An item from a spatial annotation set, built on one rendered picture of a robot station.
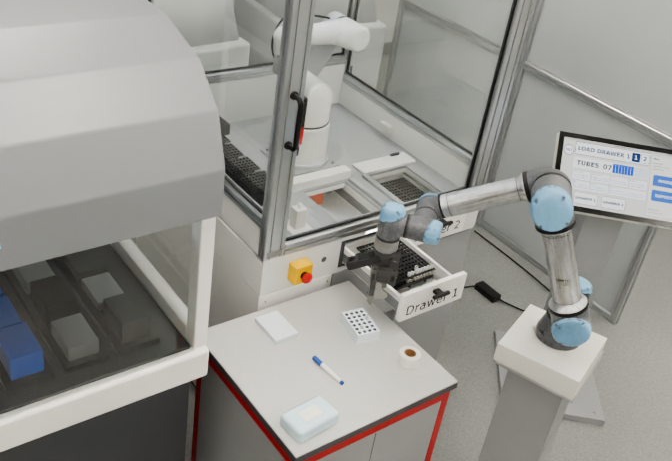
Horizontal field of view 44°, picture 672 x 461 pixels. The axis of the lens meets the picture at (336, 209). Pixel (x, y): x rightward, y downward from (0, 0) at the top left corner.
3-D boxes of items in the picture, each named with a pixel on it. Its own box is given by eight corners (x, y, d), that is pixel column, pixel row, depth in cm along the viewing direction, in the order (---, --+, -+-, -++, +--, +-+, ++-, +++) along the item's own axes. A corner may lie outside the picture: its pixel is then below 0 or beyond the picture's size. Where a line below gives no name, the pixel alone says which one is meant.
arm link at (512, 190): (565, 152, 249) (412, 188, 266) (566, 168, 240) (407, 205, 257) (575, 185, 253) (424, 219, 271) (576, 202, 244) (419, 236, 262)
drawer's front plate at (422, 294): (460, 298, 288) (467, 273, 283) (398, 322, 272) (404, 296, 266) (457, 295, 290) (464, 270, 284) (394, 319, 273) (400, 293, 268)
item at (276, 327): (298, 336, 268) (298, 332, 268) (275, 344, 263) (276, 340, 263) (276, 313, 276) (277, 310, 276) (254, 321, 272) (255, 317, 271)
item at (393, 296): (454, 293, 288) (458, 279, 285) (399, 314, 273) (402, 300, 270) (383, 234, 314) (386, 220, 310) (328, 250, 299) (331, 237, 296)
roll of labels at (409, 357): (420, 370, 263) (423, 360, 261) (399, 369, 262) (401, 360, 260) (416, 355, 269) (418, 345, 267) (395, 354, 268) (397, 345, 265)
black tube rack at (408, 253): (431, 283, 291) (435, 268, 287) (393, 296, 281) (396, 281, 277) (391, 249, 305) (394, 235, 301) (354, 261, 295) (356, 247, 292)
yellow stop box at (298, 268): (312, 281, 281) (315, 264, 277) (294, 287, 277) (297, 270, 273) (304, 273, 284) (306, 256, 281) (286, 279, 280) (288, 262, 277)
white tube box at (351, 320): (378, 339, 273) (380, 330, 271) (356, 344, 269) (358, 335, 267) (361, 316, 282) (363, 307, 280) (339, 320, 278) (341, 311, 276)
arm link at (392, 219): (406, 216, 246) (379, 209, 247) (400, 246, 252) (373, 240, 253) (410, 203, 253) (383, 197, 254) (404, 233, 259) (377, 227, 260)
